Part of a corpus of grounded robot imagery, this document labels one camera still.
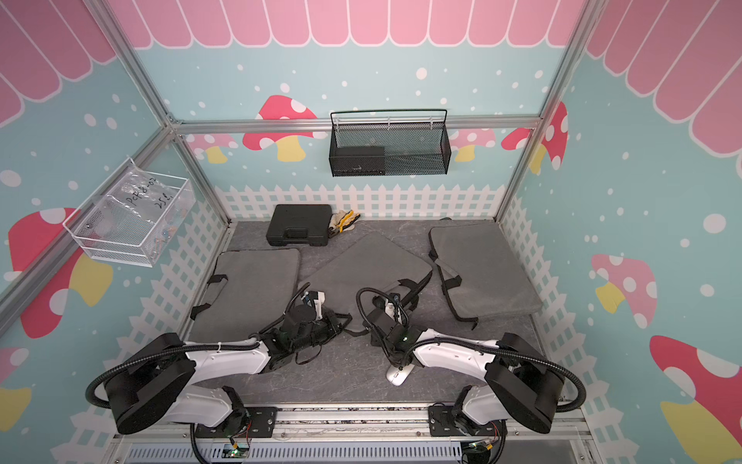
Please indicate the clear plastic bag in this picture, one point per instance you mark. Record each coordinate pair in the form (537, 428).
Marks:
(141, 213)

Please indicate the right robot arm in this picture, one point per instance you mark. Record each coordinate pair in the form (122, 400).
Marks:
(519, 383)

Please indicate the black mounting plate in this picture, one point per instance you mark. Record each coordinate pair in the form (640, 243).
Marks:
(449, 421)
(253, 422)

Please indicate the white wire basket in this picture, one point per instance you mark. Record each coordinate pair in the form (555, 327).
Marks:
(74, 223)

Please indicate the black wire mesh basket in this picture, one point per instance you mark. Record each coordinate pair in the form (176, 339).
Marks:
(416, 141)

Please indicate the yellow black pliers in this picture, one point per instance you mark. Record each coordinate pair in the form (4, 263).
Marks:
(342, 221)

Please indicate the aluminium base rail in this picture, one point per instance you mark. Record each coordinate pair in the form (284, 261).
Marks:
(344, 422)

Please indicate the black plastic tool case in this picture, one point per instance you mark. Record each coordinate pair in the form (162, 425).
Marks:
(297, 224)

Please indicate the silver mouse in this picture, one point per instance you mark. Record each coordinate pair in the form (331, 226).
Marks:
(398, 375)

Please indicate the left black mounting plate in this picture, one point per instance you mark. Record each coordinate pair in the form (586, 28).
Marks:
(253, 422)

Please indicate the grey laptop bag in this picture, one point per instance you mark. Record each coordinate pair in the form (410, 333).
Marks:
(481, 278)
(247, 291)
(375, 262)

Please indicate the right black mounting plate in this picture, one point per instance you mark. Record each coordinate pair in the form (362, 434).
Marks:
(449, 421)

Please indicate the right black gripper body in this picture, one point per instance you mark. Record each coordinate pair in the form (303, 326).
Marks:
(389, 352)

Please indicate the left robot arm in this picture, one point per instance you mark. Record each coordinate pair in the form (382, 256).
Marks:
(163, 382)

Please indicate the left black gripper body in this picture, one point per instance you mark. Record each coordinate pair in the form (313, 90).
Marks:
(323, 330)

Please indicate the black box in basket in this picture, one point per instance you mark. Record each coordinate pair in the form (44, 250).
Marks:
(352, 161)

